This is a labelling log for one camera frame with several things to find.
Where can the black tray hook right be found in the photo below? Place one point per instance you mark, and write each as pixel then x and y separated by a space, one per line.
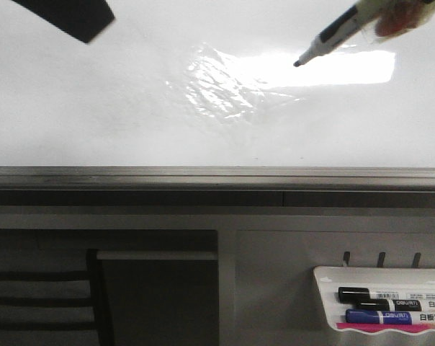
pixel 416 260

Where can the black tray hook left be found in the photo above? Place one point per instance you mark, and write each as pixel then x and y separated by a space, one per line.
pixel 346 259

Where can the black tray hook middle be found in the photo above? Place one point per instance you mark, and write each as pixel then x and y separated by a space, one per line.
pixel 381 259

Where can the grey aluminium whiteboard frame rail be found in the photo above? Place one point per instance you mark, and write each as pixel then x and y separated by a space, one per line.
pixel 218 178

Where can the black tray hook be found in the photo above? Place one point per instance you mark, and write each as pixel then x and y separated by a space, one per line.
pixel 416 260
pixel 346 259
pixel 381 259

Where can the black capped whiteboard marker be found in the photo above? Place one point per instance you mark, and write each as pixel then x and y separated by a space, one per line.
pixel 354 294

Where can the pink marker in tray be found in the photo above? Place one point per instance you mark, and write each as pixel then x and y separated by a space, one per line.
pixel 373 328

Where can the white plastic marker tray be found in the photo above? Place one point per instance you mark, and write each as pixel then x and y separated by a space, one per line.
pixel 329 279

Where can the blue capped whiteboard marker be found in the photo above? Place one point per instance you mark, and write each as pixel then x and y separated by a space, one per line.
pixel 359 316

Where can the white whiteboard surface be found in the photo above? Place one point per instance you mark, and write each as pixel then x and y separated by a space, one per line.
pixel 213 83

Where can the black slatted chair back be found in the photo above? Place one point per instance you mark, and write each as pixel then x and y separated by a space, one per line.
pixel 53 297

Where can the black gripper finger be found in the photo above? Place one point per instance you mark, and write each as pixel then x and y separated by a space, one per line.
pixel 81 19

